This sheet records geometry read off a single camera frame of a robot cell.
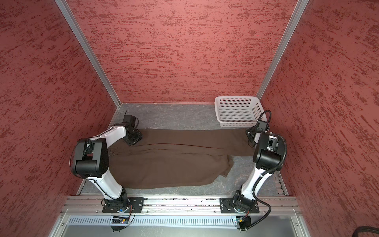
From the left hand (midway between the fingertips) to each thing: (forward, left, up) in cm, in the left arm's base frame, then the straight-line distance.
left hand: (140, 141), depth 96 cm
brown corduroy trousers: (-11, -14, -3) cm, 18 cm away
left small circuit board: (-43, +1, -5) cm, 43 cm away
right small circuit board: (-42, -60, -4) cm, 73 cm away
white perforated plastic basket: (+31, -73, -2) cm, 79 cm away
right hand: (+9, -74, -1) cm, 75 cm away
